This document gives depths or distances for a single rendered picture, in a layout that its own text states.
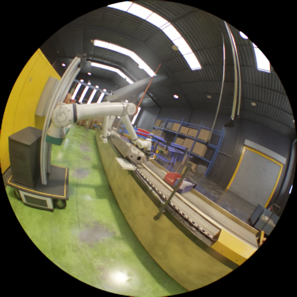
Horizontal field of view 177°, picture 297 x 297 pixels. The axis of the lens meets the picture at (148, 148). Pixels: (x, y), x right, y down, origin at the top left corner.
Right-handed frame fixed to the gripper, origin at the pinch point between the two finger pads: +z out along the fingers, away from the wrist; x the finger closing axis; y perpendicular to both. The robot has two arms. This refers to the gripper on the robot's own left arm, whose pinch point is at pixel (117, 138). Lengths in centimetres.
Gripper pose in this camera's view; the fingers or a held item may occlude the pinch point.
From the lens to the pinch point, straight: 185.9
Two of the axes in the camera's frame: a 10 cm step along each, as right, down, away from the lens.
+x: -5.4, -3.4, 7.7
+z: 6.6, 4.0, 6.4
